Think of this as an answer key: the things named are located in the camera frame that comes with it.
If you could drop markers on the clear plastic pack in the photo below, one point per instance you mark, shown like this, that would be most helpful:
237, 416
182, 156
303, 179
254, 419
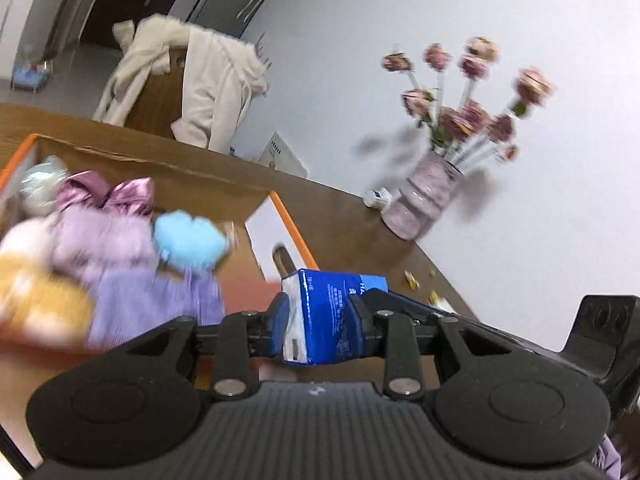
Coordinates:
42, 185

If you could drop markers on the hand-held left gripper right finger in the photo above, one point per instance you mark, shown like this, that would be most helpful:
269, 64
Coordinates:
367, 340

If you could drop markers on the blue plush toy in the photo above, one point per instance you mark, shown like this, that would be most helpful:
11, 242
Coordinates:
187, 240

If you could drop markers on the lilac plush toy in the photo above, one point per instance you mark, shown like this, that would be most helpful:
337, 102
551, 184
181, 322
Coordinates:
100, 240

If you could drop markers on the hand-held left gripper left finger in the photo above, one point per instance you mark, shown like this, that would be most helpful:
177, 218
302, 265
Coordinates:
280, 322

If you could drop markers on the yellow plush toy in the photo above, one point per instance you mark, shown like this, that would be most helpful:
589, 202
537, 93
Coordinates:
40, 300

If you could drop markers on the dark entrance door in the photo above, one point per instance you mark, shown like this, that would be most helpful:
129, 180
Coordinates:
125, 0

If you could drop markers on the purple towel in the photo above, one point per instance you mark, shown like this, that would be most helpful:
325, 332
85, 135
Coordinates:
150, 305

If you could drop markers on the blue low stand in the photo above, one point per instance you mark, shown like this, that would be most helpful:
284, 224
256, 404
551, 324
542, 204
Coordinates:
30, 77

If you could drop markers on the yellow candy wrapper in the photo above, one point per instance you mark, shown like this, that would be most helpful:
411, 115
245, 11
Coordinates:
412, 279

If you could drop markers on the purple satin cloth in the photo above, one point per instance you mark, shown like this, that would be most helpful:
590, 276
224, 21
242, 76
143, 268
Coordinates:
115, 195

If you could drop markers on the orange cardboard box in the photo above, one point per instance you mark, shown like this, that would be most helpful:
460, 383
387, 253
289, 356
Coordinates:
200, 180

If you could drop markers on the cream jacket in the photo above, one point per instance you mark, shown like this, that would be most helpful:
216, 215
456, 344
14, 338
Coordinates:
215, 90

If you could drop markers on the mottled pink vase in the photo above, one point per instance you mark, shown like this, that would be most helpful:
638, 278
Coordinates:
425, 197

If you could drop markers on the white flat package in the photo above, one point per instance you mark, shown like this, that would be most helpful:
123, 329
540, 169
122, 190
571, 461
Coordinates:
285, 155

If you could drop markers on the blue milk carton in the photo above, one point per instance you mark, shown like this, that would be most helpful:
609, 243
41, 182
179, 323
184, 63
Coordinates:
325, 320

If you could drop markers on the brown wooden chair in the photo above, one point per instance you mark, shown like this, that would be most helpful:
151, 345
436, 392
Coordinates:
160, 95

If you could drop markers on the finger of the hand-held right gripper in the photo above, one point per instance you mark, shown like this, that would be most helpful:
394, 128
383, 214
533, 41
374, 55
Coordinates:
415, 307

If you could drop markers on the dried pink roses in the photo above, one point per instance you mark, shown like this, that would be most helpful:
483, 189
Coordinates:
465, 115

